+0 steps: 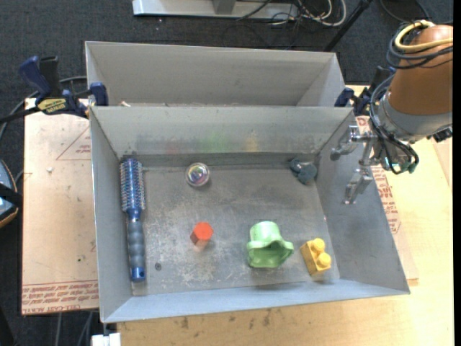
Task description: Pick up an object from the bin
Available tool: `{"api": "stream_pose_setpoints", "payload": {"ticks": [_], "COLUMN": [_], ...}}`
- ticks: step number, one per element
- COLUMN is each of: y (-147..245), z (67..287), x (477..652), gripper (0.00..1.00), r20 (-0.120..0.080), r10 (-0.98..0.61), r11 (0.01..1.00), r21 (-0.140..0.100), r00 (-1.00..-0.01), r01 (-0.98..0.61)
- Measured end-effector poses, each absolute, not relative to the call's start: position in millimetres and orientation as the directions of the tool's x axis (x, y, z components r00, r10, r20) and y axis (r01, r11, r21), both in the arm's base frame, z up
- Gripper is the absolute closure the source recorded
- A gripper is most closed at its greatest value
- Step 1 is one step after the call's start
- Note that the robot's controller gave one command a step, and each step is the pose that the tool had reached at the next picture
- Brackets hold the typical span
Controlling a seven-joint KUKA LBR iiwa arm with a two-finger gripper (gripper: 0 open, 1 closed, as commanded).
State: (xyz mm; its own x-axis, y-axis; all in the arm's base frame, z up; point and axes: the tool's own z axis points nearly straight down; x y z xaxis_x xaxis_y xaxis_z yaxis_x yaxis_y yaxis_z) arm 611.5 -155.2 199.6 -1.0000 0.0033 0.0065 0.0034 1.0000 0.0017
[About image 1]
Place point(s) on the clear iridescent ball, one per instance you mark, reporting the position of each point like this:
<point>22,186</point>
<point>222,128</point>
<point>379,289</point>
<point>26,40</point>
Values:
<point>197,174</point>

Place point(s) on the black cylinder on white bracket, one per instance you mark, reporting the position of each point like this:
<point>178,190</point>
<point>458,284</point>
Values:
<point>443,135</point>

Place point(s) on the yellow toy brick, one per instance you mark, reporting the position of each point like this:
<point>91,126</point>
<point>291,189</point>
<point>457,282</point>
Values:
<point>317,256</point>

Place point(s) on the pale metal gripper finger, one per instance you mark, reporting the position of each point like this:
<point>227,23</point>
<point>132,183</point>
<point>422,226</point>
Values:
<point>357,186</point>
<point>345,143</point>

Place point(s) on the brown cardboard board, red print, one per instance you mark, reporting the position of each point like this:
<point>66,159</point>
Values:
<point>57,207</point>

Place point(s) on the blue round hairbrush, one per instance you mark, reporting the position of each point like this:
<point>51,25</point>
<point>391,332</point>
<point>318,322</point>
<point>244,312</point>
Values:
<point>133,193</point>

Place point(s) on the orange hexagonal block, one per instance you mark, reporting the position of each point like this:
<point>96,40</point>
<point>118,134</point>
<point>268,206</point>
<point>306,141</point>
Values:
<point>201,233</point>

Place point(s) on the dark grey lumpy object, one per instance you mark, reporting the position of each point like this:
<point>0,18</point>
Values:
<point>306,171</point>

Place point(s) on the green plastic cup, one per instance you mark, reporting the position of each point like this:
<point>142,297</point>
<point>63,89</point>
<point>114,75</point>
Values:
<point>268,247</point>

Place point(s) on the grey metal bin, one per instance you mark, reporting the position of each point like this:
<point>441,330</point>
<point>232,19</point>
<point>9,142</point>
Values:
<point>230,200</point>

